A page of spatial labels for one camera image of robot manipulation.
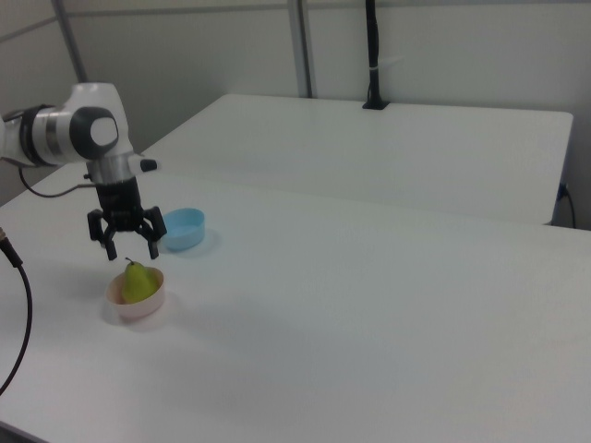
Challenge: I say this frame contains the green pear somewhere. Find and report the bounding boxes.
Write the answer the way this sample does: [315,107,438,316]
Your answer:
[120,257,157,305]

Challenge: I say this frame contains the black wall power cable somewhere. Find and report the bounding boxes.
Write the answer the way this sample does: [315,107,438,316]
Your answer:
[558,183,577,229]

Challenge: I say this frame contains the pink plastic bowl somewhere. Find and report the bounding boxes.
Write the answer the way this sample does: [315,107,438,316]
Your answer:
[104,267,167,323]

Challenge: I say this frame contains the grey partition wall post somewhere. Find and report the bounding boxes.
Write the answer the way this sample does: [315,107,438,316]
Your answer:
[286,0,320,100]

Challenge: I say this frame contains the blue plastic bowl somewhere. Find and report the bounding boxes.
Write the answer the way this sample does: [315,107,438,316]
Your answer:
[162,207,207,253]

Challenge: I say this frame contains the thick black camera cable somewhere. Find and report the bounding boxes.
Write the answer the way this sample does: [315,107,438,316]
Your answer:
[0,225,35,399]

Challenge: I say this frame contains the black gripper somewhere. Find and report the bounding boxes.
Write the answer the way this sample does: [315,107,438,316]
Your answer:
[87,177,168,262]

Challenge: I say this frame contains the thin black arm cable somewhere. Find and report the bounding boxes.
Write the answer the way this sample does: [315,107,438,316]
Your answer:
[17,165,99,199]

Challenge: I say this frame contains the black camera stand pole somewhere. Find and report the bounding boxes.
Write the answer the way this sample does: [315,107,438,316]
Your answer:
[361,0,392,112]

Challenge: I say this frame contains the grey partition corner post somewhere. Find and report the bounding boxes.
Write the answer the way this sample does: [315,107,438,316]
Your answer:
[49,0,89,86]

